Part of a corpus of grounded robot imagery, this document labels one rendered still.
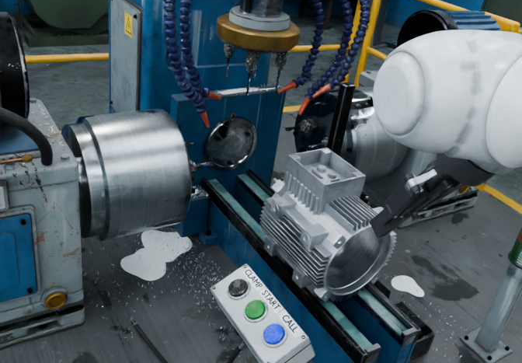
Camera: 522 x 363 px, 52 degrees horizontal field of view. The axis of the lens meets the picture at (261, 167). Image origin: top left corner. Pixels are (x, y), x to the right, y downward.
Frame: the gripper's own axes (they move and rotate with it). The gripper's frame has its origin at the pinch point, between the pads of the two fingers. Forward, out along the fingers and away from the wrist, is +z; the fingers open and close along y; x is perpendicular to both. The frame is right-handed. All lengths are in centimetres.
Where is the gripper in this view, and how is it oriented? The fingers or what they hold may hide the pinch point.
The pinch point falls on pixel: (388, 218)
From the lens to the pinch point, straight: 84.3
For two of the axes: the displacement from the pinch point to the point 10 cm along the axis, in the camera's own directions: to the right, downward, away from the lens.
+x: 3.7, 8.4, -3.9
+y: -8.5, 1.4, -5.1
